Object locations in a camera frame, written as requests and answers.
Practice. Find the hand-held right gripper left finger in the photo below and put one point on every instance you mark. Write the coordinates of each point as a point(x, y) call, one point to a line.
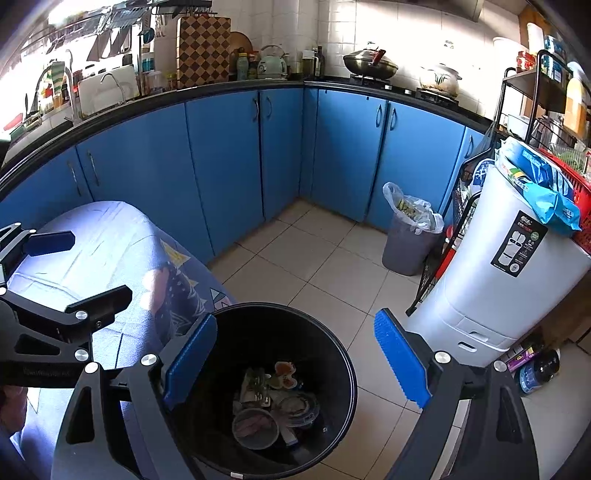
point(189, 364)

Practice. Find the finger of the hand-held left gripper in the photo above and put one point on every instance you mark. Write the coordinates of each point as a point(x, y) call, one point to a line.
point(101, 304)
point(51, 242)

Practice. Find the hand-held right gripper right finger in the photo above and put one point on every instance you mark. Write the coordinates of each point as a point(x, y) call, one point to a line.
point(401, 360)

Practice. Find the black trash bin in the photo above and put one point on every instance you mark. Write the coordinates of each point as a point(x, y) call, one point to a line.
point(323, 369)

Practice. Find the pink wrapper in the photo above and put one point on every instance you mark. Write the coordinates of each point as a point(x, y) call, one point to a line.
point(256, 425)

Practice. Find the crushed orange carton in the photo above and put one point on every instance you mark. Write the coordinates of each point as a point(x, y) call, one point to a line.
point(284, 374)

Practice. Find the clear plastic lid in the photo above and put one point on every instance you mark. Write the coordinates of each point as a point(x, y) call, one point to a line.
point(295, 408)

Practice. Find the blue white carton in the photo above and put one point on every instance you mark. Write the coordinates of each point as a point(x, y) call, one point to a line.
point(288, 436)

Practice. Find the person's left hand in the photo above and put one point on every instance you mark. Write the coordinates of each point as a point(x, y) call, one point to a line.
point(14, 408)

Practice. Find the blue patterned tablecloth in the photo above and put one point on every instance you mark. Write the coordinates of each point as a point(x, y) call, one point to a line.
point(115, 240)

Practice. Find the tall white storage container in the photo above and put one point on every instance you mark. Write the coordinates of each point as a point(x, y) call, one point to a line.
point(480, 304)

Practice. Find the grey waste bin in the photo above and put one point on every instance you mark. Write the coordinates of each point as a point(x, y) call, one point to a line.
point(406, 249)

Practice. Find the purple bottle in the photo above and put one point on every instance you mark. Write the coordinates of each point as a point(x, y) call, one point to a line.
point(524, 357)

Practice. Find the black jug with blue label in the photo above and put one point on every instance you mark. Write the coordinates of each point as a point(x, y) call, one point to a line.
point(540, 371)

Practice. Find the chrome kitchen faucet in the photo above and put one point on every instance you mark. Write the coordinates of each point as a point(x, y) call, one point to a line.
point(64, 83)

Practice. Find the white plastic bin liner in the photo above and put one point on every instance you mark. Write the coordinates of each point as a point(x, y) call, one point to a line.
point(392, 194)

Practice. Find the blue kitchen cabinets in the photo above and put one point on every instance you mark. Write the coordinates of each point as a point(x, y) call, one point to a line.
point(231, 161)

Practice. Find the blue plastic packet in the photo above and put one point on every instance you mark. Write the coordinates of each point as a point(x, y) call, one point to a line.
point(545, 184)

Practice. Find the checkered cutting board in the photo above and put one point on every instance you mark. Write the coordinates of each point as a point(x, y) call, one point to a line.
point(203, 50)

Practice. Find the red plastic basket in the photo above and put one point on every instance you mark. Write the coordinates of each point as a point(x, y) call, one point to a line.
point(581, 194)

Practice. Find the black gas stove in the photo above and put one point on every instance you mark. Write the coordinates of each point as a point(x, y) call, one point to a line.
point(406, 90)

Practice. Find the round wooden board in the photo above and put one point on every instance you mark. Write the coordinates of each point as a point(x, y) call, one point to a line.
point(240, 44)

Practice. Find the white clay pot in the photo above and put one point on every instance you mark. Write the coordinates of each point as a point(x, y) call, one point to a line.
point(438, 78)

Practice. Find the pale green kettle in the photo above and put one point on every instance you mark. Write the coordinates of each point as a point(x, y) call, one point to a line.
point(272, 64)

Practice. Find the steel wok with lid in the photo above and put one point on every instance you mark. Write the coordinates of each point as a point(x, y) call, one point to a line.
point(369, 64)

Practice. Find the black metal rack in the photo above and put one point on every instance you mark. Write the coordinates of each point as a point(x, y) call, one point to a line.
point(531, 90)

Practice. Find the yellow liquid jug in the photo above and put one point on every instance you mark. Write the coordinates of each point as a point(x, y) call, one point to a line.
point(576, 106)

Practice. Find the dark oil bottle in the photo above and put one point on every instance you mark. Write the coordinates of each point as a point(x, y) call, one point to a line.
point(320, 62)

